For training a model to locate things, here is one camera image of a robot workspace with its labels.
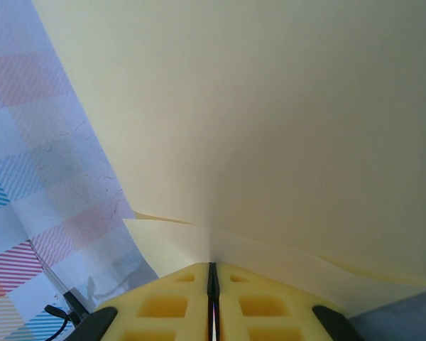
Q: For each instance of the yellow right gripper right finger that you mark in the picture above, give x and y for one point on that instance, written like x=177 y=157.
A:
x=262 y=305

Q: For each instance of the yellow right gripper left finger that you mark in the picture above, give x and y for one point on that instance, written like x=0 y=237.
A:
x=163 y=305

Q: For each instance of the yellow paper sheet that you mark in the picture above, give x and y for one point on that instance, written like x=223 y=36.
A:
x=270 y=106

